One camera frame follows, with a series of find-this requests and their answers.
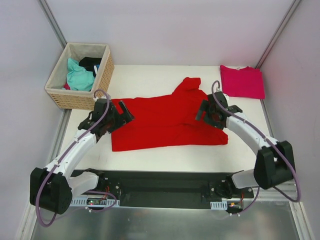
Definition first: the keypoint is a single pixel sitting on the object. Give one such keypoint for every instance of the slotted cable duct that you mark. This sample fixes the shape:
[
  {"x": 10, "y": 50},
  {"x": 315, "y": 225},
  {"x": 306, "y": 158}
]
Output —
[
  {"x": 94, "y": 202},
  {"x": 219, "y": 205}
]

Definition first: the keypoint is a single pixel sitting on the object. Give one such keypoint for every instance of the right slotted cable duct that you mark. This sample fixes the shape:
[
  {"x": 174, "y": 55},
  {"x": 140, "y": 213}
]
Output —
[{"x": 219, "y": 205}]

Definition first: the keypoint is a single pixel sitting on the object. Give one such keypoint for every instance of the teal t shirt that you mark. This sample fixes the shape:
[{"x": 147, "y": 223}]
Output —
[{"x": 77, "y": 78}]

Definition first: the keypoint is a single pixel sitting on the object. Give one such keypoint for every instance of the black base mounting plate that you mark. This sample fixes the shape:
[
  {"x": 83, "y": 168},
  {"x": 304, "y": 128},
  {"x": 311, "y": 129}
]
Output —
[{"x": 171, "y": 190}]

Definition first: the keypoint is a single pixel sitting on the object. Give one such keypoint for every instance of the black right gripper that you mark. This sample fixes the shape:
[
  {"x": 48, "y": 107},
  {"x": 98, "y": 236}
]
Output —
[{"x": 206, "y": 113}]

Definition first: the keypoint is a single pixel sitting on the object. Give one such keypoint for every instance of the red t shirt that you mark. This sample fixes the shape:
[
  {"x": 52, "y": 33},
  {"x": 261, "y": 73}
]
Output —
[{"x": 168, "y": 120}]

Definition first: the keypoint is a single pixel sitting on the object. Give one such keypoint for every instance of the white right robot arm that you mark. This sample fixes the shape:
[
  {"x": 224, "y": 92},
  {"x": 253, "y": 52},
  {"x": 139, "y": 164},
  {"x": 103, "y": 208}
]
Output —
[{"x": 274, "y": 162}]

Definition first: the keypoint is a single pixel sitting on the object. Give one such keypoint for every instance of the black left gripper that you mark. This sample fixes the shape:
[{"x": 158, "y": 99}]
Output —
[{"x": 119, "y": 117}]

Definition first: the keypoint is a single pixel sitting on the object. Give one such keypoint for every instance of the right aluminium corner post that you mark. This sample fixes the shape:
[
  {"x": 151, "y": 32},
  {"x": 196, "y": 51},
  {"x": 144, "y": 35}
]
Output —
[{"x": 278, "y": 32}]

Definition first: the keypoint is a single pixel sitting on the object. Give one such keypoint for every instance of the left slotted cable duct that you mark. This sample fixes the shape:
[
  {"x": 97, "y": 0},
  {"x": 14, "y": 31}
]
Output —
[{"x": 94, "y": 202}]

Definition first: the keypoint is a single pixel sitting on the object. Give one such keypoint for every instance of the wicker laundry basket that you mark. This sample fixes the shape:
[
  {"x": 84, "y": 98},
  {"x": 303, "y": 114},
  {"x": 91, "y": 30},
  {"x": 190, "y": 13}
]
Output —
[{"x": 59, "y": 90}]

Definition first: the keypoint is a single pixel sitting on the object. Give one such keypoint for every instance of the black printed t shirt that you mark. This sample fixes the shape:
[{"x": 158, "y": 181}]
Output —
[{"x": 91, "y": 64}]

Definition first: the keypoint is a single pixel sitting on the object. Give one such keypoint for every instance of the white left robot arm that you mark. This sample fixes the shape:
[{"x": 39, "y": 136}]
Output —
[{"x": 53, "y": 187}]

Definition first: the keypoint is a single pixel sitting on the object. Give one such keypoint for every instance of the magenta t shirt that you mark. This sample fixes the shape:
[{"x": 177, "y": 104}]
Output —
[{"x": 244, "y": 82}]

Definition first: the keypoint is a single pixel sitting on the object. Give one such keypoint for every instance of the left aluminium corner post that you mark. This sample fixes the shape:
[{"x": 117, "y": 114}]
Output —
[{"x": 53, "y": 22}]

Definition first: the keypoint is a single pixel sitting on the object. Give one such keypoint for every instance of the aluminium corner post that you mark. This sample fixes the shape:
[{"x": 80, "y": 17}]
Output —
[
  {"x": 53, "y": 22},
  {"x": 278, "y": 32}
]

